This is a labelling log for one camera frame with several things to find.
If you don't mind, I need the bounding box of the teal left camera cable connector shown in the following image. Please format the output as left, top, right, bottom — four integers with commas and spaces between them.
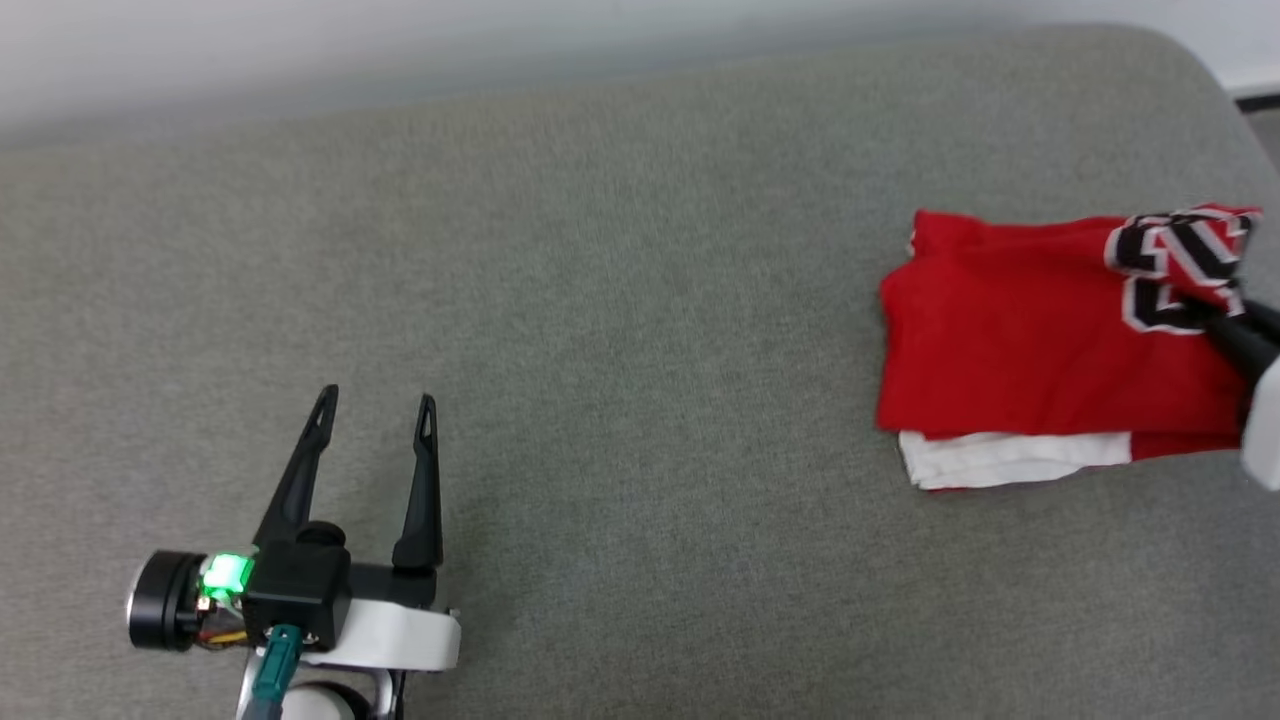
248, 624, 304, 719

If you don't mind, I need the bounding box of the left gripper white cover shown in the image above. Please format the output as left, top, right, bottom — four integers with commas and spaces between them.
126, 383, 464, 720

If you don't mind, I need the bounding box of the red and white basketball jersey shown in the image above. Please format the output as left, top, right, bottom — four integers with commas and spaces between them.
876, 203, 1264, 493

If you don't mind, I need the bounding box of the grey fabric sofa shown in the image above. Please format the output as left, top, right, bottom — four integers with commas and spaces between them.
0, 22, 1280, 720

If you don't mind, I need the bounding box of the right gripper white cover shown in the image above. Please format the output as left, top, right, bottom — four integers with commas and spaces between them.
1184, 297, 1280, 492

